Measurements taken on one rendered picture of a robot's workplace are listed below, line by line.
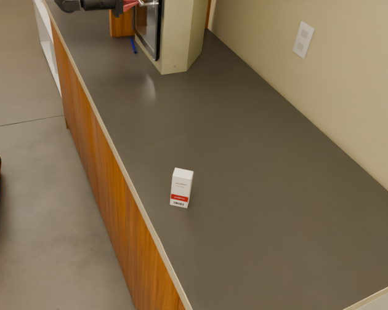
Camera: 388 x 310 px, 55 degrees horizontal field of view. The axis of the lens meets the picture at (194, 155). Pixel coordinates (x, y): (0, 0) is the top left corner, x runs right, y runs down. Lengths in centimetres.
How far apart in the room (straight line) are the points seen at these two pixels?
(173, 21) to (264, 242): 86
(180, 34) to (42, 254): 128
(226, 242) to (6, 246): 144
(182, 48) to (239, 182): 64
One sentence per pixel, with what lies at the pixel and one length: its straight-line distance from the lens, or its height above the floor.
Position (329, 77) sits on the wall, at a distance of 136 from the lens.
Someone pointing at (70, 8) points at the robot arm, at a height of 119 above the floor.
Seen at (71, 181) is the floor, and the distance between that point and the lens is 239.
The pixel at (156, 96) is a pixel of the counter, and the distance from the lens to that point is 138.
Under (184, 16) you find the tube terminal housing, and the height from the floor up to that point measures 117.
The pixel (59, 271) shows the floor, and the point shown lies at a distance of 201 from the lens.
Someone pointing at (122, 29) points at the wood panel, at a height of 97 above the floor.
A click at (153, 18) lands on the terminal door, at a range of 146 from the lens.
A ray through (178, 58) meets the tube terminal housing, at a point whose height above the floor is 100.
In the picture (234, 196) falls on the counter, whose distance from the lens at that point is 104.
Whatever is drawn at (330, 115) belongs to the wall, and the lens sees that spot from 138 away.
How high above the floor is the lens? 169
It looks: 41 degrees down
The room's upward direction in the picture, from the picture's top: 8 degrees clockwise
